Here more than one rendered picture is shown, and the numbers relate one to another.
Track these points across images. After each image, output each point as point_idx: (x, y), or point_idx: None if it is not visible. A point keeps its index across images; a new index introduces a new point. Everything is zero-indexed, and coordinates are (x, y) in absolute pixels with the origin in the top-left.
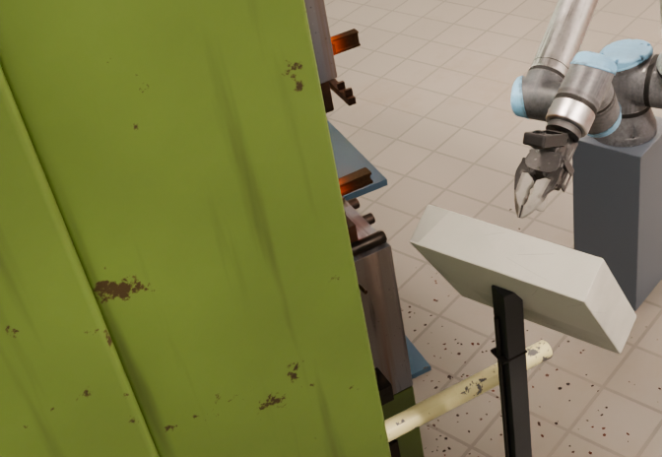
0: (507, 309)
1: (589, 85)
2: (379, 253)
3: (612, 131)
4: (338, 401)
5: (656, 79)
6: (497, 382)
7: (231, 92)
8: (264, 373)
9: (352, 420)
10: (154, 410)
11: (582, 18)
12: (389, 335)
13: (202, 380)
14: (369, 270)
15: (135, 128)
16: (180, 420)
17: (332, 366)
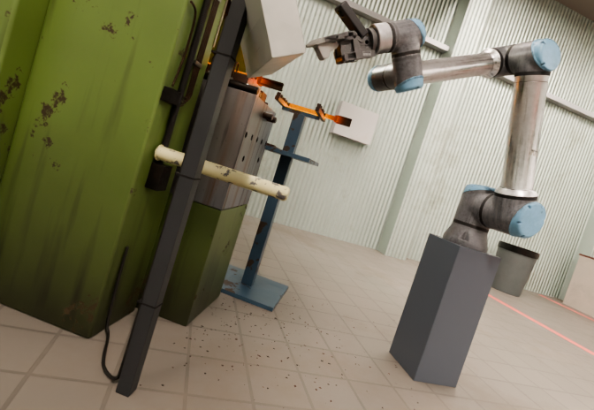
0: (232, 3)
1: (399, 21)
2: (248, 94)
3: (408, 86)
4: (139, 65)
5: (491, 199)
6: (240, 179)
7: None
8: (116, 5)
9: (138, 88)
10: None
11: (437, 64)
12: (226, 156)
13: None
14: (238, 101)
15: None
16: None
17: (148, 35)
